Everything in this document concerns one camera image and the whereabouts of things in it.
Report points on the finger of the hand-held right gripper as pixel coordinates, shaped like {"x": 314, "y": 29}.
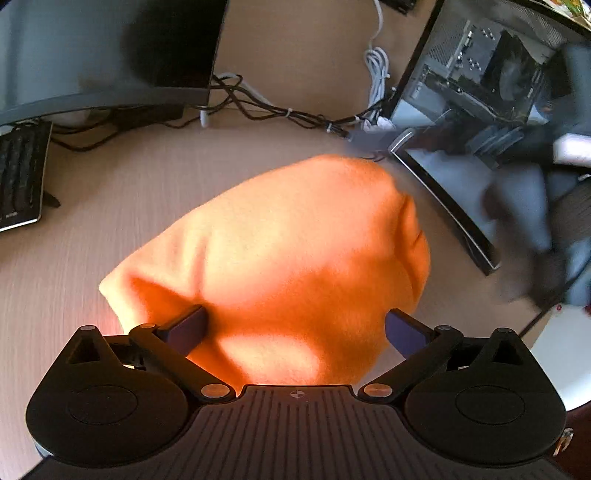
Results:
{"x": 369, "y": 140}

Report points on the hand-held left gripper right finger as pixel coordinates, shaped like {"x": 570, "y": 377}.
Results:
{"x": 406, "y": 330}

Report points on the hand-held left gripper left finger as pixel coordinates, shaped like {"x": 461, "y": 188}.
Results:
{"x": 189, "y": 325}

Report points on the orange and green fleece garment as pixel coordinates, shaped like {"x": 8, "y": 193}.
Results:
{"x": 286, "y": 258}

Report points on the computer tower case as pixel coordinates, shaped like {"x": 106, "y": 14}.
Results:
{"x": 466, "y": 74}

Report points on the black flat device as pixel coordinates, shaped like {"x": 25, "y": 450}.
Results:
{"x": 399, "y": 3}

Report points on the black computer keyboard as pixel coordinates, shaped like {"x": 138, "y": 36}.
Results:
{"x": 21, "y": 180}

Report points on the curved computer monitor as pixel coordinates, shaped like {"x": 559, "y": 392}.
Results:
{"x": 92, "y": 50}

